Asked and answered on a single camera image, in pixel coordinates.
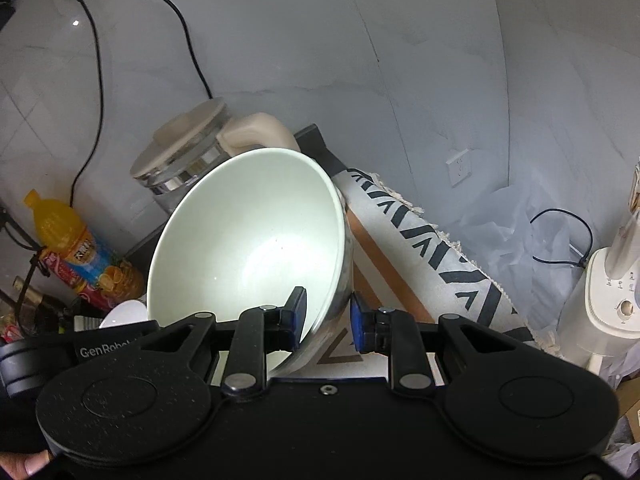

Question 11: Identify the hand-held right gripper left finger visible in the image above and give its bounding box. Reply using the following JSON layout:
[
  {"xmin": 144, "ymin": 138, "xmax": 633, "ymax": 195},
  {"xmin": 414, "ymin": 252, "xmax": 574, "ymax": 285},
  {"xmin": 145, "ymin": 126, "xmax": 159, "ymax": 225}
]
[{"xmin": 142, "ymin": 286, "xmax": 308, "ymax": 401}]

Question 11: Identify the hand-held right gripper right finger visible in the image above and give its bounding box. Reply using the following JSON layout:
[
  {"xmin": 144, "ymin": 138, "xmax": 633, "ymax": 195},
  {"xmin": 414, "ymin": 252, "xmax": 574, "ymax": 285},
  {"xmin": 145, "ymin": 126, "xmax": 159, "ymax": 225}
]
[{"xmin": 350, "ymin": 291, "xmax": 521, "ymax": 396}]

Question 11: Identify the white printed plate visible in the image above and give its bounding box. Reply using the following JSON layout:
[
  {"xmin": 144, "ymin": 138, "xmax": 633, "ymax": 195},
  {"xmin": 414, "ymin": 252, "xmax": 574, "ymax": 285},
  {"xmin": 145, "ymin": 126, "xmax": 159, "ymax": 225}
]
[{"xmin": 99, "ymin": 299, "xmax": 148, "ymax": 331}]

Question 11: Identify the pale green bowl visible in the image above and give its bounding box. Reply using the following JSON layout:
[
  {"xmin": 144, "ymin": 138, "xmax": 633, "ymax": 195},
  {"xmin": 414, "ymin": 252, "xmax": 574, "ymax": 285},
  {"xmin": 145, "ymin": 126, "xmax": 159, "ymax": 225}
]
[{"xmin": 146, "ymin": 147, "xmax": 355, "ymax": 378}]

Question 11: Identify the person's left hand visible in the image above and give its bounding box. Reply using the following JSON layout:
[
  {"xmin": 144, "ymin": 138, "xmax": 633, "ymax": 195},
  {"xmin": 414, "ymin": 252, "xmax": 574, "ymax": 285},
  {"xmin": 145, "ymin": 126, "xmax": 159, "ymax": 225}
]
[{"xmin": 0, "ymin": 450, "xmax": 51, "ymax": 480}]

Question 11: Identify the patterned tablecloth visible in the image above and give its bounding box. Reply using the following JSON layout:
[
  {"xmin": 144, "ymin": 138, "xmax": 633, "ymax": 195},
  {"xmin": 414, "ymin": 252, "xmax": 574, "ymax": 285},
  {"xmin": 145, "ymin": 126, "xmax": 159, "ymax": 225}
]
[{"xmin": 315, "ymin": 167, "xmax": 566, "ymax": 381}]

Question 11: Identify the orange juice bottle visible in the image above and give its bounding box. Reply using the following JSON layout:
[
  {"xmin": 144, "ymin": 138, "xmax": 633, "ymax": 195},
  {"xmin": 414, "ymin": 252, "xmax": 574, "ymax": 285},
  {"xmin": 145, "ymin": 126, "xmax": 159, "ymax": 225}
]
[{"xmin": 23, "ymin": 189, "xmax": 146, "ymax": 306}]

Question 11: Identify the white plastic sheet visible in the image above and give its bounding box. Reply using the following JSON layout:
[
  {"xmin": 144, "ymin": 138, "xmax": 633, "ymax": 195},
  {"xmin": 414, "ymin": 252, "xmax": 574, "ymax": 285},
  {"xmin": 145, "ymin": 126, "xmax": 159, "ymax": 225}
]
[{"xmin": 450, "ymin": 180, "xmax": 608, "ymax": 331}]

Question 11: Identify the glass kettle with cream lid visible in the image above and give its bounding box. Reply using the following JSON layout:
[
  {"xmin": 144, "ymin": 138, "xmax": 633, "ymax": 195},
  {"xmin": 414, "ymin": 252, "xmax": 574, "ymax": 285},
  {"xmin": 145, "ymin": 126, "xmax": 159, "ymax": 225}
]
[{"xmin": 130, "ymin": 97, "xmax": 301, "ymax": 211}]

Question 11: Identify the white standing appliance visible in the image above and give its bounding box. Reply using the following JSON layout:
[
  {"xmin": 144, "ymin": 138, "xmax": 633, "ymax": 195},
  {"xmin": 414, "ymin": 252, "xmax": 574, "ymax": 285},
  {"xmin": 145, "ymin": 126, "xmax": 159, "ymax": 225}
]
[{"xmin": 557, "ymin": 157, "xmax": 640, "ymax": 376}]

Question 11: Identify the cardboard box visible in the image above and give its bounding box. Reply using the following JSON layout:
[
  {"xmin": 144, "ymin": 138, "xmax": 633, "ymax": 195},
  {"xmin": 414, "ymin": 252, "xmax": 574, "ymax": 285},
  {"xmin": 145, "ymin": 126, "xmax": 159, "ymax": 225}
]
[{"xmin": 607, "ymin": 385, "xmax": 640, "ymax": 441}]

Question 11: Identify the white wall outlet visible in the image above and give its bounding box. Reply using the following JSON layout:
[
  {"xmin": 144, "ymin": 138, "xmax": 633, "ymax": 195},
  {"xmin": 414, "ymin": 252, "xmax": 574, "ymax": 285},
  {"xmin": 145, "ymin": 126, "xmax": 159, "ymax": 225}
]
[{"xmin": 446, "ymin": 149, "xmax": 473, "ymax": 188}]

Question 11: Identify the thin black cable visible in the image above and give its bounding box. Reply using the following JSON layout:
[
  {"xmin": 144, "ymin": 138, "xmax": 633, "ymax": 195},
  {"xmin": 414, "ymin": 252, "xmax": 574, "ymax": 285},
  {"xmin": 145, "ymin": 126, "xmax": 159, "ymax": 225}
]
[{"xmin": 530, "ymin": 208, "xmax": 596, "ymax": 268}]

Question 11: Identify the black power cable with plug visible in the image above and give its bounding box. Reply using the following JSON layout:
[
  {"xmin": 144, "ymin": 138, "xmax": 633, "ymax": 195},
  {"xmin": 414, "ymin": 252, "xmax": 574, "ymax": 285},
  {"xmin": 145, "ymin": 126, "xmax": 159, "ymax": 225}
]
[{"xmin": 64, "ymin": 0, "xmax": 105, "ymax": 208}]

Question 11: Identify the black kettle power cable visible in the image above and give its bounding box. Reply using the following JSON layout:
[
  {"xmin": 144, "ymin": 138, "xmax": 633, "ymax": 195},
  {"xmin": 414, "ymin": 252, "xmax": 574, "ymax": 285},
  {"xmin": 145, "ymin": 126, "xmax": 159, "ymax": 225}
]
[{"xmin": 122, "ymin": 0, "xmax": 215, "ymax": 100}]

